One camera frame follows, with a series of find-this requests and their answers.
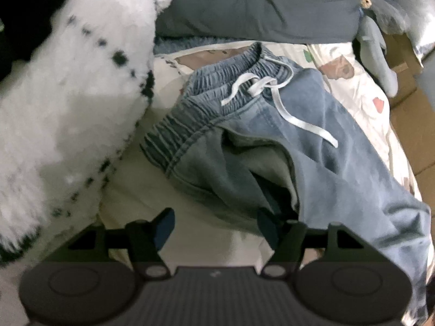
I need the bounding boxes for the grey-blue plush toy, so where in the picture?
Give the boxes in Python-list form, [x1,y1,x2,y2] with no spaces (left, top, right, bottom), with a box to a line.
[357,0,408,97]

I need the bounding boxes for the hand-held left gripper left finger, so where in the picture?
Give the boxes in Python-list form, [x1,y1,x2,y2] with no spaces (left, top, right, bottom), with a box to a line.
[54,208,175,280]

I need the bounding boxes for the cream printed bed sheet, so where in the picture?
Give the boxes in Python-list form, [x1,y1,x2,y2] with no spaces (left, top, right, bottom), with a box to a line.
[95,38,424,326]

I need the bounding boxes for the cardboard box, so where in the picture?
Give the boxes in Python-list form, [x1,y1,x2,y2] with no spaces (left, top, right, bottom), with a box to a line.
[384,34,435,204]

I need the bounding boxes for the white fluffy spotted blanket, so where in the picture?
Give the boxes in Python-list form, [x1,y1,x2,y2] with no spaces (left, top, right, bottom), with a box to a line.
[0,0,175,267]

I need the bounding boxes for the pale blue plush pillow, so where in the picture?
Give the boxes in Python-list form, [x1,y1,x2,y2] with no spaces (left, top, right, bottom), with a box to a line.
[387,0,435,58]

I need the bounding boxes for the dark grey pillow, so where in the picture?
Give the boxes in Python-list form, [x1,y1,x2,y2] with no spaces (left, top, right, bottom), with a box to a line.
[154,0,368,45]

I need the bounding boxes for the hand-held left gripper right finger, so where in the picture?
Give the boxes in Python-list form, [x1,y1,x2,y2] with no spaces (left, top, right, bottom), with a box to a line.
[257,208,378,278]

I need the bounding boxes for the blue fuzzy blanket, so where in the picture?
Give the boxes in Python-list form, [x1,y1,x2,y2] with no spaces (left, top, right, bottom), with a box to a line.
[154,36,238,55]

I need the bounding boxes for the blue denim pants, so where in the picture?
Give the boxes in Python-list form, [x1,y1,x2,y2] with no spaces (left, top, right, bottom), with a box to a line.
[140,42,432,320]

